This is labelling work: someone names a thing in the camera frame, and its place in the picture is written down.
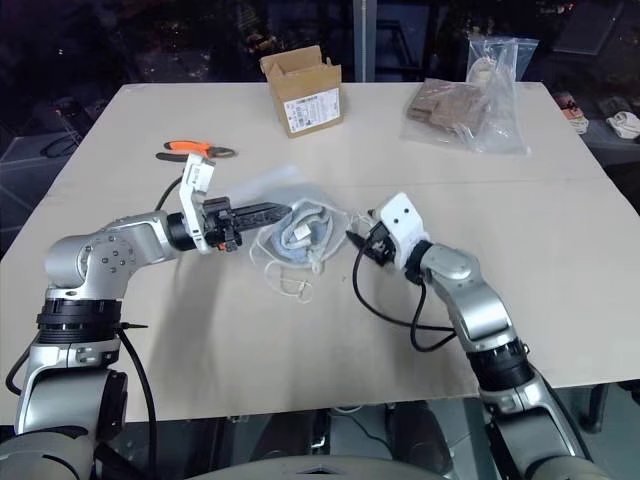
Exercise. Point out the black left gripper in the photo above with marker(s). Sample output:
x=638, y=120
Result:
x=220, y=227

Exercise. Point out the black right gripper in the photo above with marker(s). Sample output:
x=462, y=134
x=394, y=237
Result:
x=381, y=245

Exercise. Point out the white face mask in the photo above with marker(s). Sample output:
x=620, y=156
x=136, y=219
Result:
x=320, y=235

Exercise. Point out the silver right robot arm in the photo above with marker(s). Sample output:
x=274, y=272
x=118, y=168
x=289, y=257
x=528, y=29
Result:
x=467, y=300

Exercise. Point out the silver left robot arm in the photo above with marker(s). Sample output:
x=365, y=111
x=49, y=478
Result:
x=107, y=257

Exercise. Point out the plastic bag of brown pieces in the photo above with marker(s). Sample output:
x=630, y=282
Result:
x=442, y=107

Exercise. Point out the clear zip plastic bag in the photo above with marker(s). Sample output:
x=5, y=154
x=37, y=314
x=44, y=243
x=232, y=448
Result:
x=497, y=95

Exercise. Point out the open brown cardboard box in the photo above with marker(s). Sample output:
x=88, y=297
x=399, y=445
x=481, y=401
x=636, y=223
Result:
x=305, y=92

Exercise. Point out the dark rounded shape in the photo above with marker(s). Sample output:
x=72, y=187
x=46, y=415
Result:
x=417, y=432

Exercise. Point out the grey robot torso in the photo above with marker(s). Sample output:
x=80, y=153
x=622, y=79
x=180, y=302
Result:
x=320, y=467

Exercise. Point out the dark patterned small object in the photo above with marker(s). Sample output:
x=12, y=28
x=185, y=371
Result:
x=572, y=110

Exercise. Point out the black table leg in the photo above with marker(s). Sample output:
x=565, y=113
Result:
x=595, y=407

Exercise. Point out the white cloth bundle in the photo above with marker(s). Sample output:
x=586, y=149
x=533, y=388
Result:
x=625, y=125

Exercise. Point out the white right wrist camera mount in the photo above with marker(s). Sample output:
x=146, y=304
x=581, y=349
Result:
x=402, y=222

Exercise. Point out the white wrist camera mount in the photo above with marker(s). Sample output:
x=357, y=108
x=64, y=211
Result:
x=402, y=222
x=196, y=200

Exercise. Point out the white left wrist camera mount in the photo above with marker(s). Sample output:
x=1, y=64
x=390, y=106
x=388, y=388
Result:
x=196, y=200

